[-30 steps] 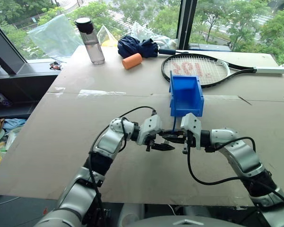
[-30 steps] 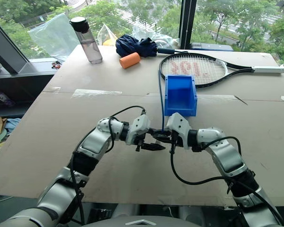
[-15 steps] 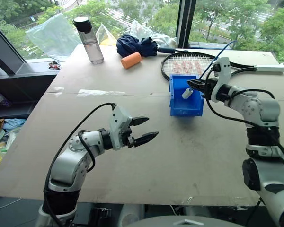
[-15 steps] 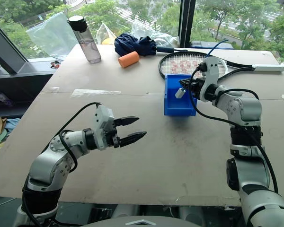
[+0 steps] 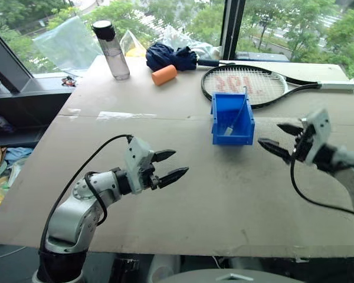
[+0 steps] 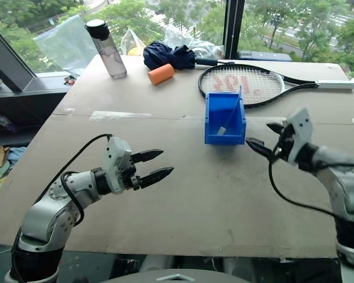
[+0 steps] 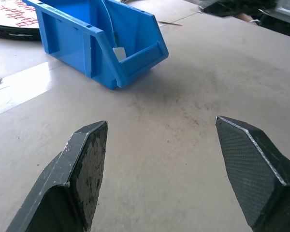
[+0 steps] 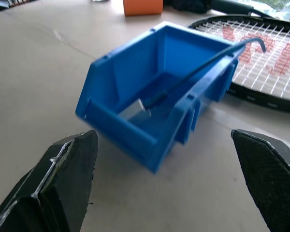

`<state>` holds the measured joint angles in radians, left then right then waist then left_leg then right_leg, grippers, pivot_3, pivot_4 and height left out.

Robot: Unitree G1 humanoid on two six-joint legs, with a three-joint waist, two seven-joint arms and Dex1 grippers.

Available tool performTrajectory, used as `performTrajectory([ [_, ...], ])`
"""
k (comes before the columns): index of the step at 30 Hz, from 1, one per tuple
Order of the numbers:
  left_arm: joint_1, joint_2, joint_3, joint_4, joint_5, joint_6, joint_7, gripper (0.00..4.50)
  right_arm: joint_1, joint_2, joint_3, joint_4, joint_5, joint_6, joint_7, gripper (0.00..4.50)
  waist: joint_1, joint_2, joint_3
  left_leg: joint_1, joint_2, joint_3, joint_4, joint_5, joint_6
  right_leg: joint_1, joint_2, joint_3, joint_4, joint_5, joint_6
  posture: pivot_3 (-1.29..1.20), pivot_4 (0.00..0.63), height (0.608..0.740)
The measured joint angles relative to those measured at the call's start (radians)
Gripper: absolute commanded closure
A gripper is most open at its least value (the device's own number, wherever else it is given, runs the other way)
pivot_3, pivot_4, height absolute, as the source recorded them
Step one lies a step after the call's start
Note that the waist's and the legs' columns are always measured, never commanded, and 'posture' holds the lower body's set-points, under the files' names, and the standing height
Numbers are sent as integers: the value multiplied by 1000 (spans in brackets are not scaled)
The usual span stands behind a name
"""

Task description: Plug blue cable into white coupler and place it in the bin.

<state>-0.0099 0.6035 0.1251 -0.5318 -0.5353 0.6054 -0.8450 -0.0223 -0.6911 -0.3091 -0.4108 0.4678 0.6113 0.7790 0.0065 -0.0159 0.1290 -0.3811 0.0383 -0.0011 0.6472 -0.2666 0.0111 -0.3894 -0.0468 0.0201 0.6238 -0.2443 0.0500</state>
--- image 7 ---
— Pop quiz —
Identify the blue cable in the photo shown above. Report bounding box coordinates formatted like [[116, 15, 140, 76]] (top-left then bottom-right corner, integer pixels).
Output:
[[101, 0, 119, 47]]

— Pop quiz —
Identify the dark equipment at table edge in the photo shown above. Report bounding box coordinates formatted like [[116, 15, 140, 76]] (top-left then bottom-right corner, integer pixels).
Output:
[[198, 0, 290, 41]]

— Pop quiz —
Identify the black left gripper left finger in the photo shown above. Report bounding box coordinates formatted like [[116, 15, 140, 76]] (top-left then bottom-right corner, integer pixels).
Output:
[[5, 120, 109, 232]]

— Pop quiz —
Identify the round board with red writing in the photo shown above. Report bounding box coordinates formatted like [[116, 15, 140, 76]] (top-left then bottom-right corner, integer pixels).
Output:
[[0, 0, 42, 41]]

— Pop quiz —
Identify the thin wooden stick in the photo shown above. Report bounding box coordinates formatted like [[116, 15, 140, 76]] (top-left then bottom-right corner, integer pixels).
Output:
[[158, 20, 183, 27]]

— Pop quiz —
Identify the blue plastic storage bin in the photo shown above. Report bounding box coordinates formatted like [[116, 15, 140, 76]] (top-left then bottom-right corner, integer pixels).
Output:
[[22, 0, 169, 90]]

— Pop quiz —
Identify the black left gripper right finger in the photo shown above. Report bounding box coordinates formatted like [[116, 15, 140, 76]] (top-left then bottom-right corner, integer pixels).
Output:
[[215, 116, 290, 232]]

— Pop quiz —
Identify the white coupler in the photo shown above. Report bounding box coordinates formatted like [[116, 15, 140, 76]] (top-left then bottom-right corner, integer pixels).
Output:
[[112, 46, 127, 62]]

